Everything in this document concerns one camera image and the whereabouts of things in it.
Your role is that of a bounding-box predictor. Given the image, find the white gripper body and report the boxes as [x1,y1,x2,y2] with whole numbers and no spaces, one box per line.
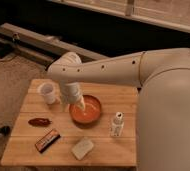
[59,82,82,104]

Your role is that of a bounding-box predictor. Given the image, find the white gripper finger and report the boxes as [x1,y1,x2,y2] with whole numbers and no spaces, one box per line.
[77,96,86,110]
[61,103,68,111]

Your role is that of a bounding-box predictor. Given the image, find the small clear bottle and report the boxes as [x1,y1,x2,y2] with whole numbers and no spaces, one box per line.
[110,112,124,137]

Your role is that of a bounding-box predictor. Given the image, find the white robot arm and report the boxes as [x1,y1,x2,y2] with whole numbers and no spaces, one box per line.
[47,48,190,171]

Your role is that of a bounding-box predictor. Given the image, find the orange bowl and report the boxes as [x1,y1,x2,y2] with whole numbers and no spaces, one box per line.
[69,95,101,124]

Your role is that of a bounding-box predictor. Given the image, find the white plastic cup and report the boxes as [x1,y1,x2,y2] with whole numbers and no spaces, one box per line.
[37,83,56,105]

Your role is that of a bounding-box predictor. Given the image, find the wooden table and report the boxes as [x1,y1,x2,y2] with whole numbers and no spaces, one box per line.
[1,79,138,167]

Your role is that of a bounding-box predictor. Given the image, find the white sponge block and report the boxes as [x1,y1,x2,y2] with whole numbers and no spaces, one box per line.
[72,137,94,160]

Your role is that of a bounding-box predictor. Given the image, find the black floor object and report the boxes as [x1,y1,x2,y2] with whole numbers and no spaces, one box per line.
[0,126,10,136]

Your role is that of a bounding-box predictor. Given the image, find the long grey rail beam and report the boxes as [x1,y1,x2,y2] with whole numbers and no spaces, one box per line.
[0,23,107,60]

